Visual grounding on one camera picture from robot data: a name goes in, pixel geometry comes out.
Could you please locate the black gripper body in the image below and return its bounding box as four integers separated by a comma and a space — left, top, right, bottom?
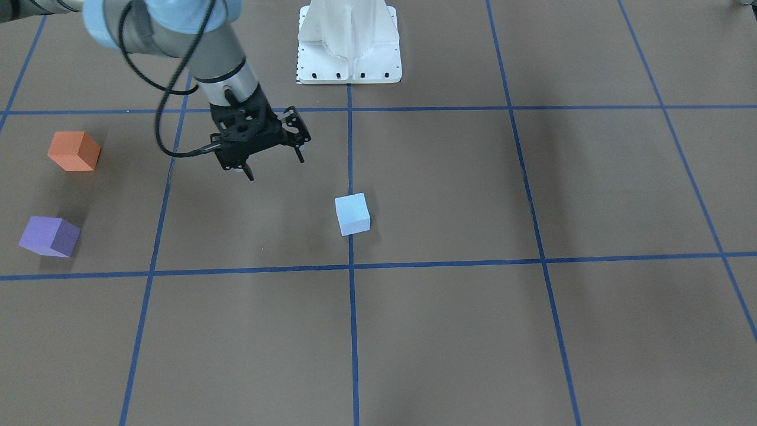
210, 86, 312, 170

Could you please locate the light blue foam block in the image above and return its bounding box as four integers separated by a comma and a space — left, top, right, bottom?
334, 192, 371, 235

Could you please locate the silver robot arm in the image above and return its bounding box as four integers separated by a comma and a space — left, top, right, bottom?
2, 1, 311, 180

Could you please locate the orange foam block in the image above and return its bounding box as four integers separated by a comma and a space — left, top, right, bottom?
47, 131, 102, 172

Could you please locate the purple foam block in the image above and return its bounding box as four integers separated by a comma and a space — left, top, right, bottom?
18, 216, 81, 258

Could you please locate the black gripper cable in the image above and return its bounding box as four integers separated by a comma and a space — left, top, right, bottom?
117, 0, 237, 159

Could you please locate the white camera pole stand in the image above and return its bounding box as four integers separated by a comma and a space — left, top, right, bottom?
296, 1, 403, 85

